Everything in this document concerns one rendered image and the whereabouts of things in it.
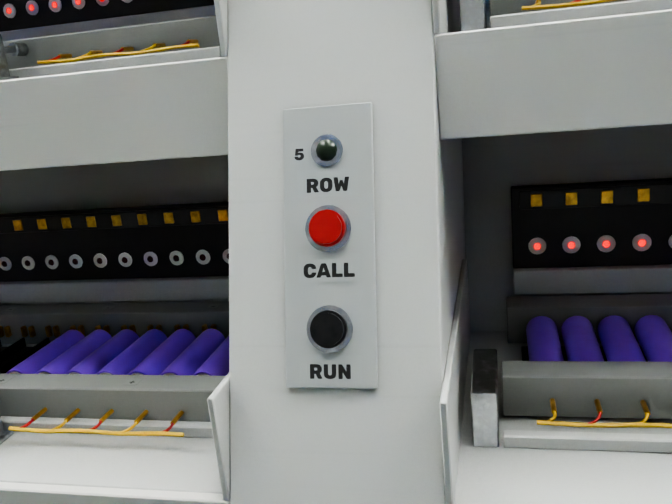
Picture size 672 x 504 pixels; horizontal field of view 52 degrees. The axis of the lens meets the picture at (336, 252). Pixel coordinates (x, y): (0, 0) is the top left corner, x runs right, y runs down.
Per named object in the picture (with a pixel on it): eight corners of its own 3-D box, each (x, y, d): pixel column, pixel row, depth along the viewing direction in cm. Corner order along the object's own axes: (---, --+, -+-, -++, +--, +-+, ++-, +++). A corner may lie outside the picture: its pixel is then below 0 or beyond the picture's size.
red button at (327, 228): (344, 245, 29) (343, 208, 29) (308, 247, 30) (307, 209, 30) (349, 247, 30) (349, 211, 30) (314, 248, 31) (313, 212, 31)
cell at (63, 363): (116, 353, 47) (60, 399, 41) (92, 353, 48) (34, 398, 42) (111, 328, 47) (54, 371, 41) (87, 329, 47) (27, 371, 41)
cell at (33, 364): (89, 353, 48) (31, 398, 42) (66, 353, 48) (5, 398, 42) (84, 329, 47) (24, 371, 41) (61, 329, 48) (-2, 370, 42)
